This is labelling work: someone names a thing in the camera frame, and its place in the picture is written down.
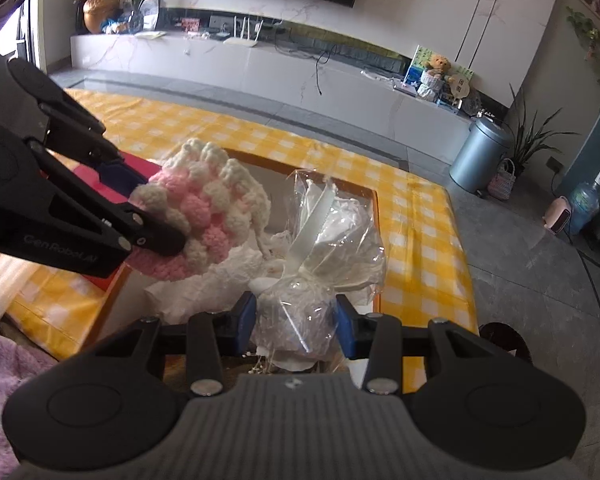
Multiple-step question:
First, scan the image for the pink white crochet pouch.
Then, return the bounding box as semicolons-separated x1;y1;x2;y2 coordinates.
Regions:
126;138;271;282

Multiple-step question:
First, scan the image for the clear cellophane white gift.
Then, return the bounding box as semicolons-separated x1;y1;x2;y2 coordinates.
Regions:
251;170;387;372

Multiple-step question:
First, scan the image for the white crumpled tissue paper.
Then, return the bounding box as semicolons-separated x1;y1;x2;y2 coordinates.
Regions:
144;230;291;325

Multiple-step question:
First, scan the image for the orange storage bin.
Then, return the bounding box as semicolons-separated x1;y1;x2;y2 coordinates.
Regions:
81;148;379;350

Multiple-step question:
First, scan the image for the yellow white checkered tablecloth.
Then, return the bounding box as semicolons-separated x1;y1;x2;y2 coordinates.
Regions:
0;86;479;395

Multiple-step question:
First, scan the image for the copper round vase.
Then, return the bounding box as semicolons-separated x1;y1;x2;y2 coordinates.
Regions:
82;0;119;34

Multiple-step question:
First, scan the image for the purple fluffy rug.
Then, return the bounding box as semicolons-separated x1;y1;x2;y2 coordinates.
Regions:
0;335;57;479

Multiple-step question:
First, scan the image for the white wifi router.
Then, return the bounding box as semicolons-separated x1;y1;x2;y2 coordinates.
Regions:
224;16;264;48

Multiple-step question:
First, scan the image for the pink small basket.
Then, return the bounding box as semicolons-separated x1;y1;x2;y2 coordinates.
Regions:
486;158;516;200

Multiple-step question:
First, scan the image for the silver pedal trash can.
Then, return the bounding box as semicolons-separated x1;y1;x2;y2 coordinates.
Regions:
450;117;514;193

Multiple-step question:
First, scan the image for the blue water bottle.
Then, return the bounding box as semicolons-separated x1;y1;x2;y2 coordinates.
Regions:
568;171;600;235

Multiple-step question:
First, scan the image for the green potted plant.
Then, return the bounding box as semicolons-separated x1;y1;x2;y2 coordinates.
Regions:
503;86;578;178

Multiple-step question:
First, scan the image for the white marble tv console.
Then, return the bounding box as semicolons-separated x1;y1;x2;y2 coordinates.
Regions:
70;34;469;164

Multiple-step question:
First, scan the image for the teddy bear with card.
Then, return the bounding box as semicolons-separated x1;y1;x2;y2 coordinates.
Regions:
403;46;474;108

